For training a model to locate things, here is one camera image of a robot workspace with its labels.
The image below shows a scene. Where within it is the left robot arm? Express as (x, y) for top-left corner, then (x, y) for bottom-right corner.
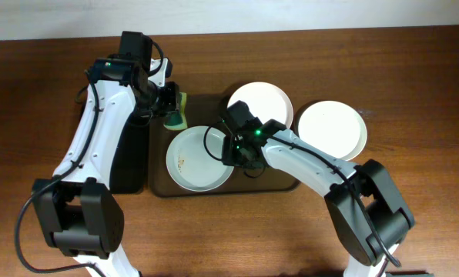
(26, 31), (187, 276)

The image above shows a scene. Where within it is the white plate top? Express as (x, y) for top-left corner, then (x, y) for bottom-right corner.
(227, 82), (294, 128)

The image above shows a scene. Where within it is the pale blue plate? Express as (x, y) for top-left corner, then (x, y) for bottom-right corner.
(166, 125), (233, 192)

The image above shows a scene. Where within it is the black rectangular water tray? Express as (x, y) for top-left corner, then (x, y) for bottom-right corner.
(109, 115), (149, 194)

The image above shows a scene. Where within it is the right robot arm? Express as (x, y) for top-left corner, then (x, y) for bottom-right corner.
(221, 101), (415, 276)

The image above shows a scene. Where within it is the green and yellow sponge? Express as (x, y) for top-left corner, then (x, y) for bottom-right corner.
(163, 92), (188, 131)

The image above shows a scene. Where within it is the white plate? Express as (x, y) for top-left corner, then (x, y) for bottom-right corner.
(295, 101), (367, 161)
(227, 82), (294, 128)

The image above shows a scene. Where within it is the brown plastic serving tray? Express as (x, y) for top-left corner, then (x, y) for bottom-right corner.
(147, 95), (300, 198)

